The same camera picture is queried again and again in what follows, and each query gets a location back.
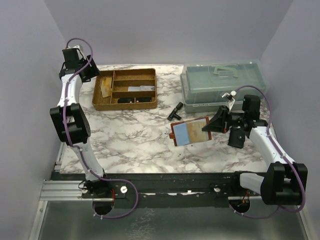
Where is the black T-shaped pipe fitting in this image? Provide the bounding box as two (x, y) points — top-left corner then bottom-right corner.
(167, 102), (184, 121)

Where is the clear lidded plastic box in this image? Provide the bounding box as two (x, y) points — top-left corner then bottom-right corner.
(180, 60), (270, 114)

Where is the tan credit card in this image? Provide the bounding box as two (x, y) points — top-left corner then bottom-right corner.
(186, 119), (209, 144)

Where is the black snap wallet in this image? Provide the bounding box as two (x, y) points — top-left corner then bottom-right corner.
(228, 126), (246, 149)

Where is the gold card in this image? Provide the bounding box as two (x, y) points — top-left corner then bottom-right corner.
(100, 76), (113, 98)

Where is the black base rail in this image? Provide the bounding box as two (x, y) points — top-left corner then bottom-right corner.
(41, 172), (257, 212)

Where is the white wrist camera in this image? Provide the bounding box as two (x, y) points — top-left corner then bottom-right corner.
(221, 90), (237, 111)
(73, 44), (86, 59)

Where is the black item in tray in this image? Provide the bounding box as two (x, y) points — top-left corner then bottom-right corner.
(117, 97), (152, 104)

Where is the white card in tray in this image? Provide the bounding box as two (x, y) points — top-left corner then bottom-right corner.
(128, 85), (156, 92)

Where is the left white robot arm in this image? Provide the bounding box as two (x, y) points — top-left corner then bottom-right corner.
(49, 45), (111, 198)

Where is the brown leather card holder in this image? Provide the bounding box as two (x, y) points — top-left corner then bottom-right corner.
(169, 116), (212, 147)

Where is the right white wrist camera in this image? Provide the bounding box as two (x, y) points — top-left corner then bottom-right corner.
(221, 90), (237, 111)

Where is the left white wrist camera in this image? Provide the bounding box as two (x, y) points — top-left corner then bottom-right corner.
(73, 44), (86, 59)

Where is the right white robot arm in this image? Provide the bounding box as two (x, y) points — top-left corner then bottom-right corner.
(202, 94), (308, 206)

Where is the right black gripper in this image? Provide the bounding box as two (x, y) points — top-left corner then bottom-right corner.
(202, 105), (247, 134)

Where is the brown cork organizer tray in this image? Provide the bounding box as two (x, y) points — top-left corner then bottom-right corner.
(92, 68), (158, 111)

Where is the blue credit card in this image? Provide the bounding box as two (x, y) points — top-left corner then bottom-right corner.
(173, 123), (191, 146)

